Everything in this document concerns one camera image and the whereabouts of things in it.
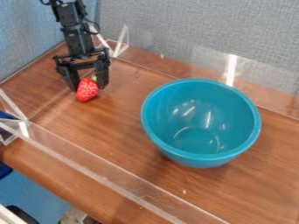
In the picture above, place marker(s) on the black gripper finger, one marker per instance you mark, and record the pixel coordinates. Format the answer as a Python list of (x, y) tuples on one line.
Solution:
[(102, 72), (70, 76)]

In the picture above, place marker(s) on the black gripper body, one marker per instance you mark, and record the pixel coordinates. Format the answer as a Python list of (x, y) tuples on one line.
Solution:
[(83, 55)]

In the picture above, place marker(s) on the red toy strawberry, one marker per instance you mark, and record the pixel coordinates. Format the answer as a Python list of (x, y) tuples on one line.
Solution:
[(88, 89)]

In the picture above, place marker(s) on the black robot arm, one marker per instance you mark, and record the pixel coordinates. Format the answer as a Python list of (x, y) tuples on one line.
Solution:
[(70, 14)]

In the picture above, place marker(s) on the blue plastic bowl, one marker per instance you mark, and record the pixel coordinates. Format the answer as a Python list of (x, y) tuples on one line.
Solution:
[(201, 121)]

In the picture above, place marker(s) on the clear acrylic front barrier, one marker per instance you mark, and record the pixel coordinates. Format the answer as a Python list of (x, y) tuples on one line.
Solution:
[(92, 183)]

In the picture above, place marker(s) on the clear acrylic barrier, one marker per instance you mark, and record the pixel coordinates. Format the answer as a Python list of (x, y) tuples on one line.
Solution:
[(92, 183), (271, 86)]

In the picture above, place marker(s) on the clear acrylic back barrier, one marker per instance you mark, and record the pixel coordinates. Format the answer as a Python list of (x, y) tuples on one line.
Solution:
[(271, 86)]

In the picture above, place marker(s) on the black object bottom left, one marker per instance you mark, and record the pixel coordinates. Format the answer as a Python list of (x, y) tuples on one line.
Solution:
[(22, 214)]

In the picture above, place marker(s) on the clear acrylic corner bracket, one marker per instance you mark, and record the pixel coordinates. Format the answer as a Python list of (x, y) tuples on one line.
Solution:
[(115, 46)]

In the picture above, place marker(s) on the clear acrylic left bracket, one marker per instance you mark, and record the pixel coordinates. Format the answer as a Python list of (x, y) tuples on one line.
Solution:
[(11, 119)]

